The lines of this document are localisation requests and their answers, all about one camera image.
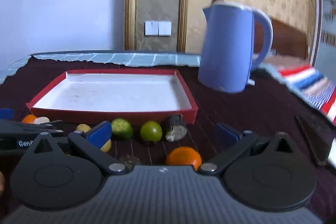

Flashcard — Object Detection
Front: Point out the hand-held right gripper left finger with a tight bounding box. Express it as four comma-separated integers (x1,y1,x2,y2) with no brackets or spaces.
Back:
25,121,126,175

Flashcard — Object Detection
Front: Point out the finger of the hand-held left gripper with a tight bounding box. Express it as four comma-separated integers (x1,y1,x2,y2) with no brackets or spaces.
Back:
0,108,14,121
0,119,64,137

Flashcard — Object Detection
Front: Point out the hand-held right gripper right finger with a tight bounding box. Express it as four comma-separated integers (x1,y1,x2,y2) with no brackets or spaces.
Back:
198,123,301,175

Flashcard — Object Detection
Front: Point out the blue electric kettle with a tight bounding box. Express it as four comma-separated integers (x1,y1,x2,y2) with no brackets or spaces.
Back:
197,0,273,94

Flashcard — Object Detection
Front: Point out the white wall switch plate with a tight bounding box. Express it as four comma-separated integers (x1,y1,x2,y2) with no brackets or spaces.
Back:
145,21,159,36
159,21,172,36

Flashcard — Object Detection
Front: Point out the person's left forearm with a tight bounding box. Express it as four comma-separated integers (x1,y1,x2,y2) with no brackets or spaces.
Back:
0,171,6,197

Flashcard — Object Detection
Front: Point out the red white blue striped blanket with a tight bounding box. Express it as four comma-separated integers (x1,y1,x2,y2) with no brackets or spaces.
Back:
260,63,336,125

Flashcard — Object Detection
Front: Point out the red cardboard tray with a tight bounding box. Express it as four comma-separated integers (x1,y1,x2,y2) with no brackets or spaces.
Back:
26,69,198,126

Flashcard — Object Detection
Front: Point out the light blue checked cloth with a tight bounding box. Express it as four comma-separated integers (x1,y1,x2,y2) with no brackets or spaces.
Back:
0,52,202,83

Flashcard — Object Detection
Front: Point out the large orange tangerine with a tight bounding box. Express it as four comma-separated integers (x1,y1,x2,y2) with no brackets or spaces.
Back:
165,147,202,171

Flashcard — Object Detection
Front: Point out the cut green fruit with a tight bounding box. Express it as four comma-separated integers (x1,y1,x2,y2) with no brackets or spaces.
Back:
111,118,134,141

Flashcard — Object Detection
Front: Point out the round green fruit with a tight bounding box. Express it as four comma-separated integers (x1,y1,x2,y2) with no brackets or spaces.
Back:
140,121,163,145

